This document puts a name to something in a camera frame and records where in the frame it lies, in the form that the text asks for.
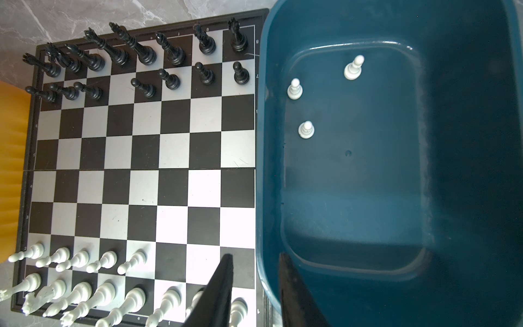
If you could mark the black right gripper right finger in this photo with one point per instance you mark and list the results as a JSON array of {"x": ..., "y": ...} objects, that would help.
[{"x": 298, "y": 307}]

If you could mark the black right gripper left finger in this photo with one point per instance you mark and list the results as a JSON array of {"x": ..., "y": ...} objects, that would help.
[{"x": 213, "y": 307}]

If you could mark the black white chessboard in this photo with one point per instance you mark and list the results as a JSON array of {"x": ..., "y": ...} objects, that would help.
[{"x": 140, "y": 167}]

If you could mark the dark teal plastic tray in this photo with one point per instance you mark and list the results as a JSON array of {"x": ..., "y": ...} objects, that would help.
[{"x": 389, "y": 159}]

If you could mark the yellow plastic tray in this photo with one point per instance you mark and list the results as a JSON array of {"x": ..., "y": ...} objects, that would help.
[{"x": 15, "y": 105}]

